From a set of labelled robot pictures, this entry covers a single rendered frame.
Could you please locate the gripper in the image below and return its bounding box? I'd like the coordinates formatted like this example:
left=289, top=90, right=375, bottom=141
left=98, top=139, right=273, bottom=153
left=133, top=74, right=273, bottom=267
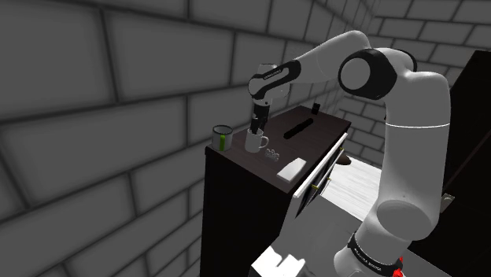
left=250, top=103, right=271, bottom=135

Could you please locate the long black remote control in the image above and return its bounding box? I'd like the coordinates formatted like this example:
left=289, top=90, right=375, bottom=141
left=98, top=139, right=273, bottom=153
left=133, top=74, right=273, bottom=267
left=282, top=117, right=315, bottom=140

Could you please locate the tall dark cabinet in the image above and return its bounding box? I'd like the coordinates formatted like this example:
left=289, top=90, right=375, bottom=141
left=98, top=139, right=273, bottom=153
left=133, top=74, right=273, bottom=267
left=405, top=50, right=491, bottom=277

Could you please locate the grey mug with green handle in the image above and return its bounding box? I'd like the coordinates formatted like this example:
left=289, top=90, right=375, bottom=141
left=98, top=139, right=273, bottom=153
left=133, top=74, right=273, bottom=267
left=211, top=124, right=234, bottom=153

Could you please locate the white mug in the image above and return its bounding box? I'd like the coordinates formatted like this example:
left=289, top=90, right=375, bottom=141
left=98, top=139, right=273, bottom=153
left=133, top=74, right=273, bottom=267
left=244, top=127, right=270, bottom=154

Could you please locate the dark chest of drawers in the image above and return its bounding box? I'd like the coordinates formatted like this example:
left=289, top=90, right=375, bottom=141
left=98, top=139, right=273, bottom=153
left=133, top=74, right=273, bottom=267
left=199, top=105, right=353, bottom=277

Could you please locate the white flat box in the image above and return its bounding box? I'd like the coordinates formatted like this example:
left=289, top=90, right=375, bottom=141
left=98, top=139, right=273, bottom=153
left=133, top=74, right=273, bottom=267
left=276, top=157, right=308, bottom=183

